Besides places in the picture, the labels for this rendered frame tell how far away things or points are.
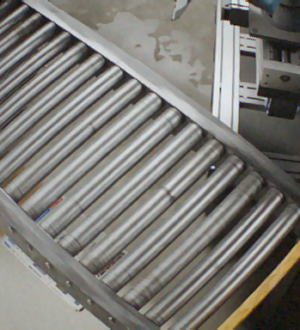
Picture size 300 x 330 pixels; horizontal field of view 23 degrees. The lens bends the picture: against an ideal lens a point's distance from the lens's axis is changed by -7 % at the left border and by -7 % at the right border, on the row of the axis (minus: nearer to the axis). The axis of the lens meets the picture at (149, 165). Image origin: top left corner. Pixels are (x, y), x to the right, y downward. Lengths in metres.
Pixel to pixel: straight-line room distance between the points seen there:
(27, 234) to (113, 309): 0.27
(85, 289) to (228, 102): 1.17
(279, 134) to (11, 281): 1.05
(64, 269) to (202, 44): 1.62
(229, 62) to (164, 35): 0.45
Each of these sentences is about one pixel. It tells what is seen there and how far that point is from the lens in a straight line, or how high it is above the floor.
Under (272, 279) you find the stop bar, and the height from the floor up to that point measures 0.82.
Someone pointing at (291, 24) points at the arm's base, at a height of 0.85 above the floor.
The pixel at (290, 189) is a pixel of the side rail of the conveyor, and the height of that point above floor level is 0.80.
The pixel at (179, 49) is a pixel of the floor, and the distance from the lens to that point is 3.08.
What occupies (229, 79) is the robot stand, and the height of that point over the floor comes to 0.23.
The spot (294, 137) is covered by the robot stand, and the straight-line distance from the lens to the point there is 2.64.
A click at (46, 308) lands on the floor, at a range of 2.51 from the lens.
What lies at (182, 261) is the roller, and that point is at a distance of 1.71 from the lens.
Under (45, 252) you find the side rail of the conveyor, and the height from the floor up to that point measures 0.80.
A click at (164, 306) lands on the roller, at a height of 0.80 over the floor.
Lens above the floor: 2.34
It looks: 58 degrees down
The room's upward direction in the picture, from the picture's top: 4 degrees clockwise
